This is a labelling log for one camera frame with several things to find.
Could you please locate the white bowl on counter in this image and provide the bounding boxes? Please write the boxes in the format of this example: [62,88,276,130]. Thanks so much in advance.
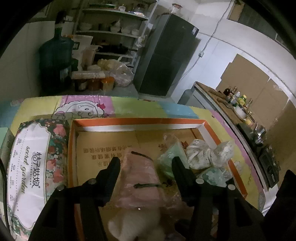
[234,105,247,120]

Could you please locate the wooden kitchen counter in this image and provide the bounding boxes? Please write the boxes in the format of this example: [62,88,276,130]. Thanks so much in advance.
[193,82,280,191]

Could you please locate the orange rimmed cardboard tray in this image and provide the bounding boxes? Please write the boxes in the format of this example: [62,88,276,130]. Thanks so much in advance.
[67,117,248,241]

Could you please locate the white plastic bag on floor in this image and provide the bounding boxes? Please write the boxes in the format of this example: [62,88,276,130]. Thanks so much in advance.
[97,59,134,87]

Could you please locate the cardboard sheet on wall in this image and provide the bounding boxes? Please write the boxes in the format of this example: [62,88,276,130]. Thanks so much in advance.
[216,54,295,172]

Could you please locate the pink cloth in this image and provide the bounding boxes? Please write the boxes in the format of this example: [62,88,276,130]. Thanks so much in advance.
[112,148,183,209]

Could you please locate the dark grey refrigerator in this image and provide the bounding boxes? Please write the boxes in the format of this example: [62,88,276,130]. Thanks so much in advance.
[133,14,199,96]

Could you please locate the colourful cartoon play mat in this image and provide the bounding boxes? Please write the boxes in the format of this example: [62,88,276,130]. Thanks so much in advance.
[1,95,265,211]

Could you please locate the blue water jug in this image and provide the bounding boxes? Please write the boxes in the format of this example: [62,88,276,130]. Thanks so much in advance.
[39,9,74,96]

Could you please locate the floral tissue pack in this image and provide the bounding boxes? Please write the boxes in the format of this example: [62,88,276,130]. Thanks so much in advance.
[7,118,70,240]

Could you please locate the yellow green bottle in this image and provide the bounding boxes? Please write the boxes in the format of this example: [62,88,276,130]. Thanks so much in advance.
[237,95,247,107]

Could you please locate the mint patterned tissue pack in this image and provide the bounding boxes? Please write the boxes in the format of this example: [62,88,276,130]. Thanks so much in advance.
[198,167,233,187]

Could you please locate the steel kettle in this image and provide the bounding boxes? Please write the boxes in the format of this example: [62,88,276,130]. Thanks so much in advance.
[253,123,266,145]

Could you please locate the green cloth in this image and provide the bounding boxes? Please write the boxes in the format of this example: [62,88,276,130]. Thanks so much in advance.
[155,133,189,180]

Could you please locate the white floral cloth roll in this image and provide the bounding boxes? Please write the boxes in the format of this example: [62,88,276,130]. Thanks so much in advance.
[186,139,235,170]

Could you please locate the white metal shelf rack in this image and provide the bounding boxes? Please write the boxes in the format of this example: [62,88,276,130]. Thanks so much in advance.
[73,1,158,71]

